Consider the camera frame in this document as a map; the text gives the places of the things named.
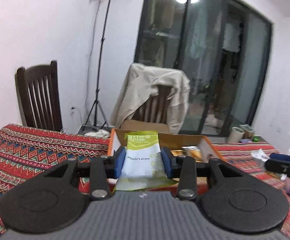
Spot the red patterned tablecloth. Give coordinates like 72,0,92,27
0,124,285,235

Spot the green white snack packet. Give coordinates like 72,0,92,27
115,131,176,191

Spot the studio light on tripod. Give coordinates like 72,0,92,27
79,0,112,134

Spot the orange cardboard snack box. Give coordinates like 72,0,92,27
106,119,226,196

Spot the dark wooden chair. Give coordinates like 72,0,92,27
15,61,63,132

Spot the black framed glass sliding door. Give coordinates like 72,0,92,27
134,0,272,137

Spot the white waste bin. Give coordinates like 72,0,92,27
227,127,245,143

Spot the white cloth on floor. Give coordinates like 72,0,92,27
84,129,110,139

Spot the wooden chair with jacket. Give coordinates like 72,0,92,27
131,86,172,124

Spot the beige jacket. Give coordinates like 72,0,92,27
110,63,190,134

